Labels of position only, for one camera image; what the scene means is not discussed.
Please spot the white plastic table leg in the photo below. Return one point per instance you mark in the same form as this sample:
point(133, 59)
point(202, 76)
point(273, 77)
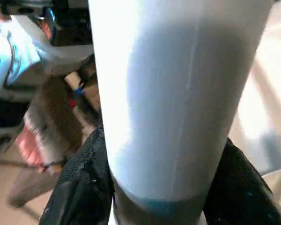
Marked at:
point(178, 93)

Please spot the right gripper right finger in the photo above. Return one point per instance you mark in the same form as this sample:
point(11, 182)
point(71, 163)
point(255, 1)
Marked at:
point(248, 192)

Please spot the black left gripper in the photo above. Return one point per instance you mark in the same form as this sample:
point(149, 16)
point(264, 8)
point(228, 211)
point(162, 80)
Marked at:
point(88, 79)

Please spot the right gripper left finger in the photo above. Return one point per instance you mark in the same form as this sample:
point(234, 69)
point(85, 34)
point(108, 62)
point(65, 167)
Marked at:
point(79, 187)

